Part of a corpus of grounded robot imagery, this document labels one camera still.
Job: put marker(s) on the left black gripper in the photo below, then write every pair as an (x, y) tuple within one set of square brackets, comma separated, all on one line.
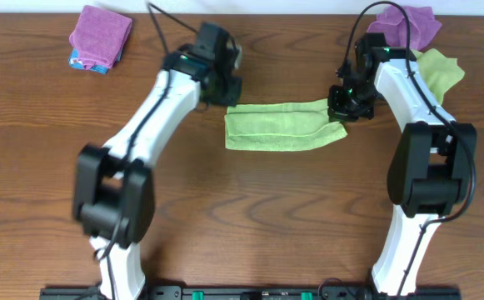
[(228, 97)]

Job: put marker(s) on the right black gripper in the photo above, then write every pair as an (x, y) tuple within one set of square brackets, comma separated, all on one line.
[(337, 112)]

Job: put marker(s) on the light green cloth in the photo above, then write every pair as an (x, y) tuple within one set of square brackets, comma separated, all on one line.
[(281, 127)]

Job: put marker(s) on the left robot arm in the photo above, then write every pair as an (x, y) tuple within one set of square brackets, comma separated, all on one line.
[(113, 193)]

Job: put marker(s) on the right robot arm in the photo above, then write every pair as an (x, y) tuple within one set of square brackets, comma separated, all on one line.
[(432, 175)]

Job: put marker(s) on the olive green crumpled cloth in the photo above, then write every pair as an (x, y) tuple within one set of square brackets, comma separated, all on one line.
[(440, 73)]

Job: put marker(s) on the crumpled purple cloth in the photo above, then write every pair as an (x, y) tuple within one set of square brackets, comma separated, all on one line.
[(391, 22)]

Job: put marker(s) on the folded purple cloth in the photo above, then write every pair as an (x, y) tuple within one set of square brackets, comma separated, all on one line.
[(99, 36)]

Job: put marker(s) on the folded blue cloth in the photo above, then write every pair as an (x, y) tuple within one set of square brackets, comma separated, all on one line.
[(96, 68)]

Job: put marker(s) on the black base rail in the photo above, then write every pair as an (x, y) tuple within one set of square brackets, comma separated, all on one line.
[(333, 292)]

